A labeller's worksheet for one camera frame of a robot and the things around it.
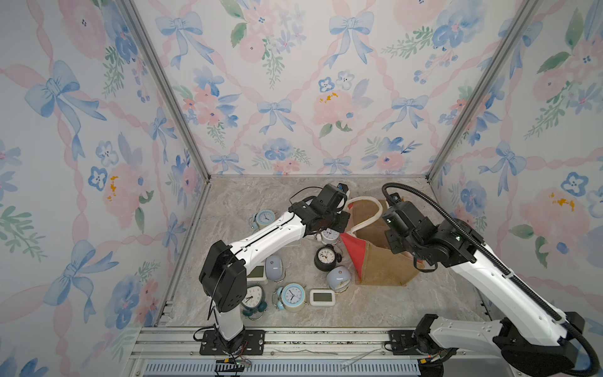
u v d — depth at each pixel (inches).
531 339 15.6
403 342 28.8
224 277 17.6
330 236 37.2
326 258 34.8
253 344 29.0
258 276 33.1
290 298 31.2
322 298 32.2
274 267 32.2
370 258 30.5
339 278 31.4
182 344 29.5
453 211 42.0
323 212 24.2
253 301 30.9
